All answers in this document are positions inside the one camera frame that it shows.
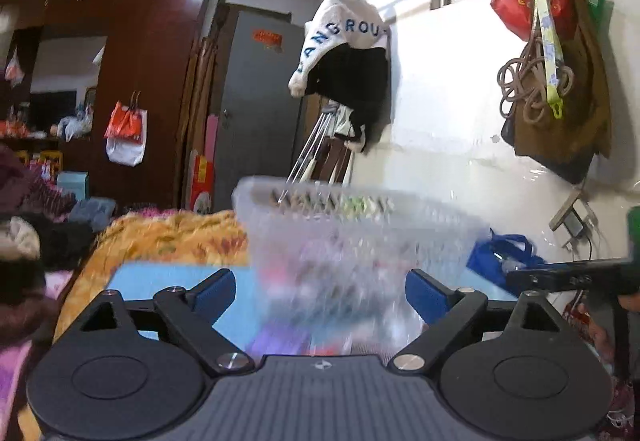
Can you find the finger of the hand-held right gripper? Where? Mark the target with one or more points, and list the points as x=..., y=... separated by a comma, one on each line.
x=570, y=277

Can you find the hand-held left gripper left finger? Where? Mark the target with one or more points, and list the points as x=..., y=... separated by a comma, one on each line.
x=216, y=293

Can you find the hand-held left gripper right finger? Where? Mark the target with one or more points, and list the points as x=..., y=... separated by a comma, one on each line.
x=425, y=293

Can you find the clear plastic basket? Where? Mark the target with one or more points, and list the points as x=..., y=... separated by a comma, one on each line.
x=350, y=241

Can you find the red printed bag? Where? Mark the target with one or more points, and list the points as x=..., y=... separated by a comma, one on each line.
x=600, y=336

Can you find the blue tote bag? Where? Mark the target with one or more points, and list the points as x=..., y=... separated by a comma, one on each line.
x=500, y=256

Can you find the orange floral blanket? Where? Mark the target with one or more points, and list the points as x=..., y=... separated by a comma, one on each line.
x=165, y=236

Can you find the red yellow carton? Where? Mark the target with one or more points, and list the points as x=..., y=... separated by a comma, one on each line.
x=201, y=181

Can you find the brown cloth bag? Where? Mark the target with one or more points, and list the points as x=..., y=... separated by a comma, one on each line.
x=575, y=121

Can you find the grey door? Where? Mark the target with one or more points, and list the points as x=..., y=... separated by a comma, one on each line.
x=260, y=121

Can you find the light blue box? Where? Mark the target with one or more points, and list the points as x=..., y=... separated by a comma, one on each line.
x=72, y=186

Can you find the bundle of metal clothes hangers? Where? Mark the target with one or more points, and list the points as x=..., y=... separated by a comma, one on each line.
x=320, y=146

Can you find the orange white plastic bag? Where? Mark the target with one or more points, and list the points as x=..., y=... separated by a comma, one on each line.
x=125, y=131

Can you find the leaning wooden boards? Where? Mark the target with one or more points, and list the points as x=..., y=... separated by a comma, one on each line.
x=197, y=96

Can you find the pile of dark clothes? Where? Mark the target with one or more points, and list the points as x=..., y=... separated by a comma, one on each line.
x=30, y=221

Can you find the black garment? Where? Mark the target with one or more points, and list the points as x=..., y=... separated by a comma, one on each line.
x=360, y=86

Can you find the brown wooden wardrobe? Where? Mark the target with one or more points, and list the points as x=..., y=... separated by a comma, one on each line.
x=145, y=46

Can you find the orange door sticker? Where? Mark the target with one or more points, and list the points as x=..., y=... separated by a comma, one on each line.
x=267, y=40

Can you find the green bag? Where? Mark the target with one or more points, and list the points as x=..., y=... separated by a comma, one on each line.
x=595, y=3

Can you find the white hooded sweatshirt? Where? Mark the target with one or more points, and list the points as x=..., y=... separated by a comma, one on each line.
x=345, y=23

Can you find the small white red bag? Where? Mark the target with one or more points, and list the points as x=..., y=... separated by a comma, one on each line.
x=14, y=68

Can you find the wall power strip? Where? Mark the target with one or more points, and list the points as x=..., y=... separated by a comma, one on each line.
x=570, y=216

